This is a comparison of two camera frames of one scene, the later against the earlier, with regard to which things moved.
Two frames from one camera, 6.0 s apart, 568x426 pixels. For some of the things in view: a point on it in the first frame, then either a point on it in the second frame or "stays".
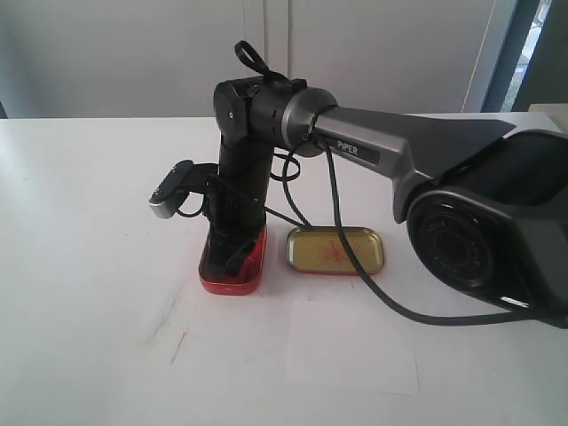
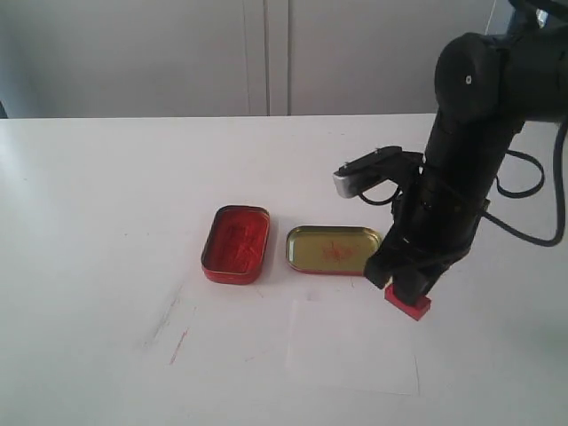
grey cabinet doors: [164, 59] stays
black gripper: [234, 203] -> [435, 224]
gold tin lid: [319, 249] stays
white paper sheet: [346, 343] stays
